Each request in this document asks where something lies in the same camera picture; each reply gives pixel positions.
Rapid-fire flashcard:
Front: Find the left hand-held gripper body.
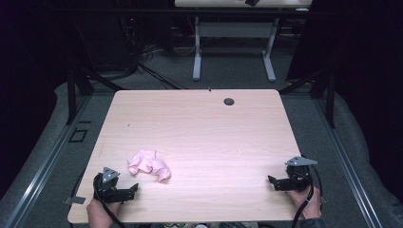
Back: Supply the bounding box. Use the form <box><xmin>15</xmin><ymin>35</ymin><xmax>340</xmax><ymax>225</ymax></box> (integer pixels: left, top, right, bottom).
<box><xmin>92</xmin><ymin>166</ymin><xmax>125</xmax><ymax>204</ymax></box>

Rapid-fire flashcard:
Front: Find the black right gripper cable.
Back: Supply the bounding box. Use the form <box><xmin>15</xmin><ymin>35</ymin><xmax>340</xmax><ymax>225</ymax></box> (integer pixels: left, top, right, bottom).
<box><xmin>291</xmin><ymin>154</ymin><xmax>324</xmax><ymax>228</ymax></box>

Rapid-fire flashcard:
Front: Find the bundle of floor cables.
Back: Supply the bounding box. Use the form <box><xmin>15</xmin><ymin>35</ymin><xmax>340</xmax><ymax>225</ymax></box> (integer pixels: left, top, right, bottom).
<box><xmin>120</xmin><ymin>15</ymin><xmax>188</xmax><ymax>91</ymax></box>

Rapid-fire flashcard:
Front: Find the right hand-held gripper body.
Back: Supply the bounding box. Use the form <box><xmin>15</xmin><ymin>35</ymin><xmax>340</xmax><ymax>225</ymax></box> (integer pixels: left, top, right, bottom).
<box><xmin>284</xmin><ymin>155</ymin><xmax>318</xmax><ymax>193</ymax></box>

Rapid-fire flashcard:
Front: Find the black metal stand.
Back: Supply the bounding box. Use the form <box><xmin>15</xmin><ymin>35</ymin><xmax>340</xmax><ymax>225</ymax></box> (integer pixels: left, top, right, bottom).
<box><xmin>65</xmin><ymin>18</ymin><xmax>127</xmax><ymax>126</ymax></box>
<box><xmin>278</xmin><ymin>66</ymin><xmax>337</xmax><ymax>129</ymax></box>

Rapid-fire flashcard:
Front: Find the person's right hand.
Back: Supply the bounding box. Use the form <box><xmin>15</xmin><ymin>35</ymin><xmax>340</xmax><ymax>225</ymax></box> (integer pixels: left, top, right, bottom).
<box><xmin>287</xmin><ymin>184</ymin><xmax>323</xmax><ymax>220</ymax></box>

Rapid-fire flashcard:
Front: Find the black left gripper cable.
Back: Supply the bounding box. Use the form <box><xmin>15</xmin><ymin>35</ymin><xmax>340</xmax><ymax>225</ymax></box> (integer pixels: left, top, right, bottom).
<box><xmin>92</xmin><ymin>176</ymin><xmax>127</xmax><ymax>228</ymax></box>

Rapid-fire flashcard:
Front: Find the person's left hand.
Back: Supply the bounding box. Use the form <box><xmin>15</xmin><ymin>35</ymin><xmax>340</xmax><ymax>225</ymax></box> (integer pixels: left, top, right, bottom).
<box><xmin>86</xmin><ymin>198</ymin><xmax>122</xmax><ymax>228</ymax></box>

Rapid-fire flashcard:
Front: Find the small grey metal bracket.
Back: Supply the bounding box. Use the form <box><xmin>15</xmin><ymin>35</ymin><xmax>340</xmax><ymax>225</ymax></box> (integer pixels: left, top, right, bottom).
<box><xmin>62</xmin><ymin>196</ymin><xmax>87</xmax><ymax>205</ymax></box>

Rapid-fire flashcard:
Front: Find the pink cloth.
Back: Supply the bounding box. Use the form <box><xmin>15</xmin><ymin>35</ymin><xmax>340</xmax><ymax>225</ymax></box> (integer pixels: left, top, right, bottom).
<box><xmin>126</xmin><ymin>149</ymin><xmax>172</xmax><ymax>183</ymax></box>

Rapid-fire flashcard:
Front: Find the aluminium floor rail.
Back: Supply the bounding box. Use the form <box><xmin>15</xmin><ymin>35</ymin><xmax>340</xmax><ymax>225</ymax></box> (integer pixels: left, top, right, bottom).
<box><xmin>0</xmin><ymin>94</ymin><xmax>93</xmax><ymax>228</ymax></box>
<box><xmin>313</xmin><ymin>96</ymin><xmax>386</xmax><ymax>228</ymax></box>

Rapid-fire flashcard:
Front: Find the white desk with metal legs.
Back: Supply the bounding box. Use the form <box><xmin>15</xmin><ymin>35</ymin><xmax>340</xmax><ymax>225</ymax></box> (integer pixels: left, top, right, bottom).
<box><xmin>173</xmin><ymin>0</ymin><xmax>314</xmax><ymax>83</ymax></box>

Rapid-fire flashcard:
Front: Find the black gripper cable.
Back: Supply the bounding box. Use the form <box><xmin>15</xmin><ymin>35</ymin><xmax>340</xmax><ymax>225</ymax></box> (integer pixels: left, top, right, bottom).
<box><xmin>291</xmin><ymin>154</ymin><xmax>324</xmax><ymax>228</ymax></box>
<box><xmin>92</xmin><ymin>176</ymin><xmax>127</xmax><ymax>228</ymax></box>

